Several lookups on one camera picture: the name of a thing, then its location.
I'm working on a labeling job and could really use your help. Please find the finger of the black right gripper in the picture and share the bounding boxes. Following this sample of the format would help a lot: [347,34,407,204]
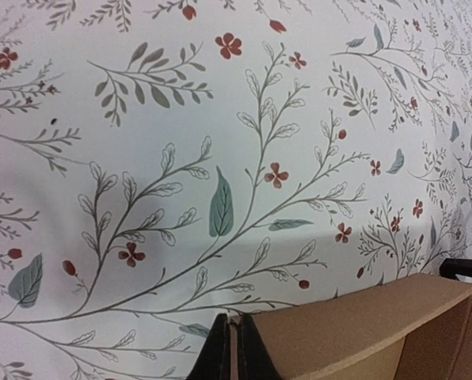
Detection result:
[439,258,472,280]

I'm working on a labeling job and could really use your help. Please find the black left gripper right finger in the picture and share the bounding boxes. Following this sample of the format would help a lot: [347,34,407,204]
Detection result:
[236,314,282,380]

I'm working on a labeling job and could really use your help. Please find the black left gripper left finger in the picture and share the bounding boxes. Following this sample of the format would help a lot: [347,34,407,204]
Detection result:
[188,313,231,380]

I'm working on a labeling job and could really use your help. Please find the floral patterned table mat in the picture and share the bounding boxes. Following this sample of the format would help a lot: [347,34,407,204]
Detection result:
[0,1,472,379]

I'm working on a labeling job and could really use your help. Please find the brown cardboard box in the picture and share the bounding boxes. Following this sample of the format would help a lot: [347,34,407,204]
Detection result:
[230,274,472,379]

